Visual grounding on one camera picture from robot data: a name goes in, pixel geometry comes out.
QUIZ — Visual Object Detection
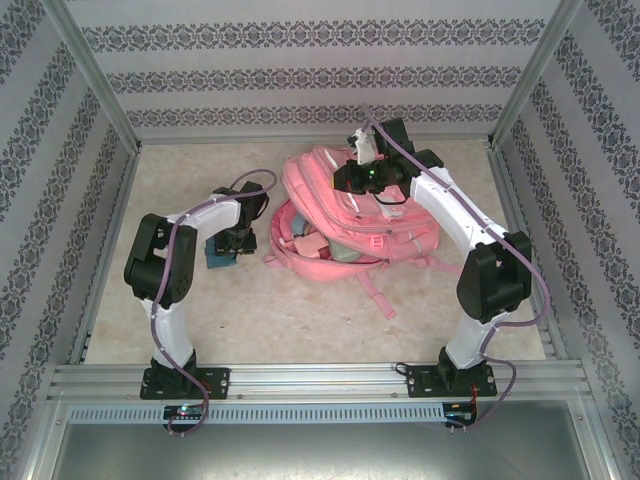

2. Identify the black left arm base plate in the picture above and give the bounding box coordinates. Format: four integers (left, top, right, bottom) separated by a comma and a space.
141, 366, 232, 402

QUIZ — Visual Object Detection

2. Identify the circuit board with green light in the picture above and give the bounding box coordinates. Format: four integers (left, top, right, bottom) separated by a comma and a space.
163, 404, 207, 420

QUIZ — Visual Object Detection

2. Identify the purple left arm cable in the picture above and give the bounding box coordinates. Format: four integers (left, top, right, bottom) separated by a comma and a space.
149, 168, 279, 440

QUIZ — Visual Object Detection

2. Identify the grey metal sheet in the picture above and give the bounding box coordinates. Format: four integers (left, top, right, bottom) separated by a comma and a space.
47, 422, 596, 480

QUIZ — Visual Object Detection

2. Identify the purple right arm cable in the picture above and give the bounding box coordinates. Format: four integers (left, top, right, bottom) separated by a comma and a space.
360, 102, 551, 432

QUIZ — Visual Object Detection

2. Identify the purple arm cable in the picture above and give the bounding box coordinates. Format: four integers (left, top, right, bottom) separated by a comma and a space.
360, 102, 551, 432
149, 168, 279, 440

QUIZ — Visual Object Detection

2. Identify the aluminium mounting rail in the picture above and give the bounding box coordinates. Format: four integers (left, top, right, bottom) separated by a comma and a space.
47, 362, 589, 401

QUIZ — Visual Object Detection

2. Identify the aluminium side rail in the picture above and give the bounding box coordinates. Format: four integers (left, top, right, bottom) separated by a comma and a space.
66, 142, 144, 365
485, 142, 570, 360

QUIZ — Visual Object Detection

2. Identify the aluminium frame post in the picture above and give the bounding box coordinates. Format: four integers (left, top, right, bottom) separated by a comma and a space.
484, 0, 586, 151
42, 0, 144, 154

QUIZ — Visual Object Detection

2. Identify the circuit board with red wires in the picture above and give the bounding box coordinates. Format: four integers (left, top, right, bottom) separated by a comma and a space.
444, 401, 479, 426

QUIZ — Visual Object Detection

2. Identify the small pink box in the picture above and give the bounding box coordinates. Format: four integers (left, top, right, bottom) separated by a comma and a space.
293, 233, 325, 260

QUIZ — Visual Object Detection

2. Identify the pink student backpack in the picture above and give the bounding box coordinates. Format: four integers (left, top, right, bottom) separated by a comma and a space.
263, 143, 464, 321

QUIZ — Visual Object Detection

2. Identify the grey slotted cable duct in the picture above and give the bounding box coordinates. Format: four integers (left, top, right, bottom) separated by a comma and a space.
66, 403, 447, 425

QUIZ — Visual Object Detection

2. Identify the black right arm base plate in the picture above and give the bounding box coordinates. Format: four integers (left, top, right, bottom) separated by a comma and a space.
404, 363, 499, 400

